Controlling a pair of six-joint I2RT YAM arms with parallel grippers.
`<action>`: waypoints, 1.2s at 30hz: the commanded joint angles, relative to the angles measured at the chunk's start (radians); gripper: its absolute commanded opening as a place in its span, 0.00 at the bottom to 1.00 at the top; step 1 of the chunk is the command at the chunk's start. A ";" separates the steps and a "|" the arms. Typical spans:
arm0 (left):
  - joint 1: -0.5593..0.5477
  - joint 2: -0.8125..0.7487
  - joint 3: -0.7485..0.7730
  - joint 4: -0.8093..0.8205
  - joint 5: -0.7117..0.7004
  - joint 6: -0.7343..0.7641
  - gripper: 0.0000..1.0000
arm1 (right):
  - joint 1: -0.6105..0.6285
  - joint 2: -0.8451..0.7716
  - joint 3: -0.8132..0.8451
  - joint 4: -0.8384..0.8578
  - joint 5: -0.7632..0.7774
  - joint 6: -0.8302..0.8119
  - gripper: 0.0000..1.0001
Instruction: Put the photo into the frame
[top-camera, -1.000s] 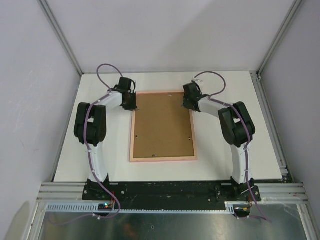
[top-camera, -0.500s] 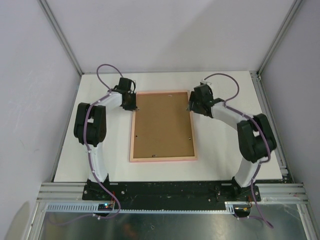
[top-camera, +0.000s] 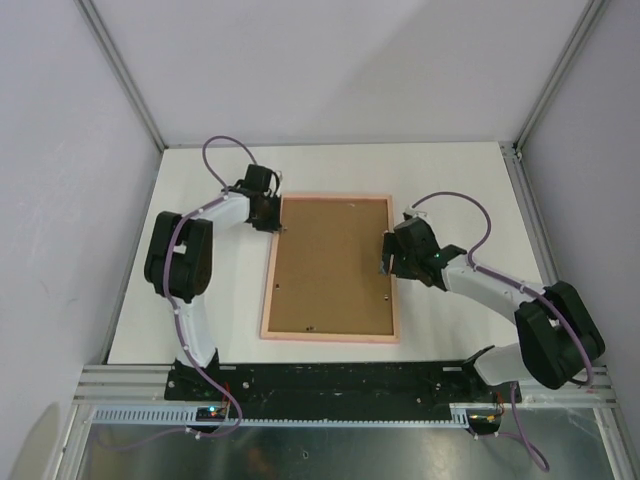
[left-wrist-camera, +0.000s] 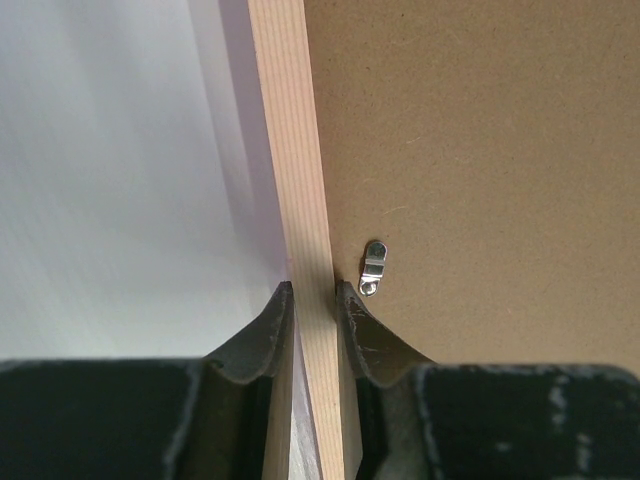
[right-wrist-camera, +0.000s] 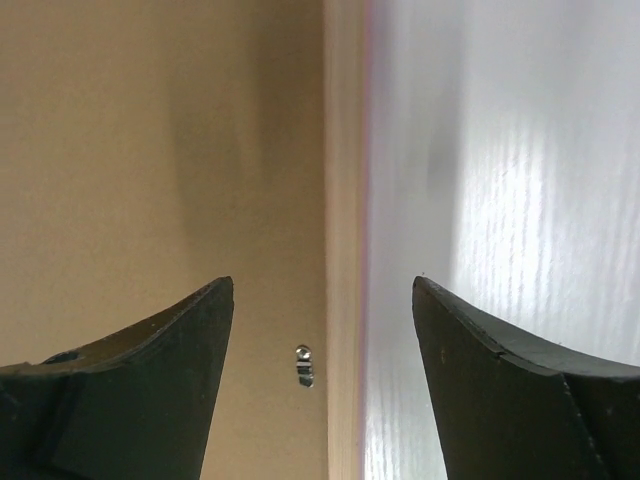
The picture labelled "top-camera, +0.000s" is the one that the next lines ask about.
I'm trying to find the brown cardboard backing board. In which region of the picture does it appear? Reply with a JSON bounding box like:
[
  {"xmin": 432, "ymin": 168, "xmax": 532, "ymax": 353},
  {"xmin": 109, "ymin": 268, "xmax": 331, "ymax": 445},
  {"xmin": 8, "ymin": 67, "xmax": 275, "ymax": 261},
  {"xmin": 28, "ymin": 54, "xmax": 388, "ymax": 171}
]
[{"xmin": 266, "ymin": 197, "xmax": 394, "ymax": 335}]

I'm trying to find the pink wooden picture frame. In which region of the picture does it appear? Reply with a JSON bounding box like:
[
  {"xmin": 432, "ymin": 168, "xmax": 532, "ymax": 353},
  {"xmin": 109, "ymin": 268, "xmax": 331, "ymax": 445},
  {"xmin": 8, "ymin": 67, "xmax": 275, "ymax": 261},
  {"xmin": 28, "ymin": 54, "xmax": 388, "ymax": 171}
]
[{"xmin": 258, "ymin": 192, "xmax": 401, "ymax": 346}]

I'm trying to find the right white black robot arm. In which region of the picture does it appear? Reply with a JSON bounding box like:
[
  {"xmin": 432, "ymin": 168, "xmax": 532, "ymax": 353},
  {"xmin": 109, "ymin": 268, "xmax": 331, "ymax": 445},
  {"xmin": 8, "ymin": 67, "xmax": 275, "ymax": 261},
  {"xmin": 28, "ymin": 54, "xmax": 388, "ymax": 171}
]
[{"xmin": 380, "ymin": 217, "xmax": 606, "ymax": 401}]

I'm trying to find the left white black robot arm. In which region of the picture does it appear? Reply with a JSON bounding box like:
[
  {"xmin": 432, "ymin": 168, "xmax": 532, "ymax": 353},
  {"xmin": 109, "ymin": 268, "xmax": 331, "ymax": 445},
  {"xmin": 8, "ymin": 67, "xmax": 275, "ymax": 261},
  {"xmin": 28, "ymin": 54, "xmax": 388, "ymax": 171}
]
[{"xmin": 144, "ymin": 164, "xmax": 282, "ymax": 400}]

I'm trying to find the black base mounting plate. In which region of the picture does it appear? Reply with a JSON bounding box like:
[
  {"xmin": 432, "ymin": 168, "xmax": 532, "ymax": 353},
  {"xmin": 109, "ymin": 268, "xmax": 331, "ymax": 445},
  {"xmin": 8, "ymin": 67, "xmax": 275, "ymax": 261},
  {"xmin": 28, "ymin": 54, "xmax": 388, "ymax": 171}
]
[{"xmin": 164, "ymin": 360, "xmax": 521, "ymax": 422}]

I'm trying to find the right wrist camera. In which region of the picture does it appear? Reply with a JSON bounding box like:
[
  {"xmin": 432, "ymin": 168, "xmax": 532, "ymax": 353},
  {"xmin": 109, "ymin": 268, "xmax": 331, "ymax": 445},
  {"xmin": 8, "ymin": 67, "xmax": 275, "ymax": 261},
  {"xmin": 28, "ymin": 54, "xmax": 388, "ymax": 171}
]
[{"xmin": 403, "ymin": 206, "xmax": 429, "ymax": 222}]

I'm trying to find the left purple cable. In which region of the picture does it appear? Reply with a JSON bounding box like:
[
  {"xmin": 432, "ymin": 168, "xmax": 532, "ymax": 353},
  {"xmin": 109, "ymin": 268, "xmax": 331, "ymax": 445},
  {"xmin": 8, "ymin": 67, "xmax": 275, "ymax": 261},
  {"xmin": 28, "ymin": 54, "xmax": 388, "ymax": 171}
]
[{"xmin": 94, "ymin": 134, "xmax": 259, "ymax": 451}]

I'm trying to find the purple cable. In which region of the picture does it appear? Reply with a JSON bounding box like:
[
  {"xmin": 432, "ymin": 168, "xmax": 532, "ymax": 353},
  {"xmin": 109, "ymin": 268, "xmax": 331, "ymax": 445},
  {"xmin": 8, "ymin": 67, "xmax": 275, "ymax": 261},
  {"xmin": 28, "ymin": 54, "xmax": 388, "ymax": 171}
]
[
  {"xmin": 412, "ymin": 191, "xmax": 599, "ymax": 472},
  {"xmin": 94, "ymin": 134, "xmax": 259, "ymax": 451}
]

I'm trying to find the white slotted cable duct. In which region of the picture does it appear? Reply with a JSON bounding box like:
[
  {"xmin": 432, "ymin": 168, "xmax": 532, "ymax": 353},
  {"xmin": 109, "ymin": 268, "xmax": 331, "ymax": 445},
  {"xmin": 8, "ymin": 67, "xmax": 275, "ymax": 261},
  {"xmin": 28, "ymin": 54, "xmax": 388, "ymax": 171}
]
[{"xmin": 89, "ymin": 402, "xmax": 501, "ymax": 429}]

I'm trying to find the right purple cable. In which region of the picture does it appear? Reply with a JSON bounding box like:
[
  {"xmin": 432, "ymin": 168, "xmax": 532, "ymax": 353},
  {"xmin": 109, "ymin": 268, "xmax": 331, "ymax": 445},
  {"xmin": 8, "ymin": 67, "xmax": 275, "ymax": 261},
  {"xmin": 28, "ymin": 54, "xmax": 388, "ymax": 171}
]
[{"xmin": 412, "ymin": 191, "xmax": 599, "ymax": 472}]

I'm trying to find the aluminium frame rail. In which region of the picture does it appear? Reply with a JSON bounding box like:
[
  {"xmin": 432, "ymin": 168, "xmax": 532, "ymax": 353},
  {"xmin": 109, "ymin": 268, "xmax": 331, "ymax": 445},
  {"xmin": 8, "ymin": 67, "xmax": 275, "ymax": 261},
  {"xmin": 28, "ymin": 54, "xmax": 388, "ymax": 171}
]
[{"xmin": 73, "ymin": 0, "xmax": 167, "ymax": 153}]

